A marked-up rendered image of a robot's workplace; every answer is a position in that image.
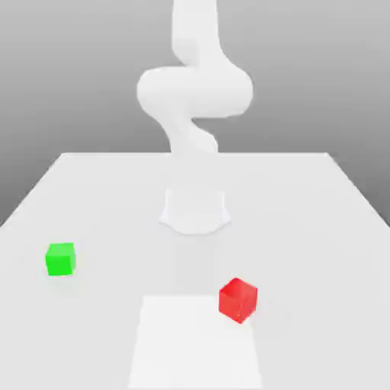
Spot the small green cube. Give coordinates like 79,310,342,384
45,241,76,277

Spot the small red cube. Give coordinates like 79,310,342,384
218,277,259,324

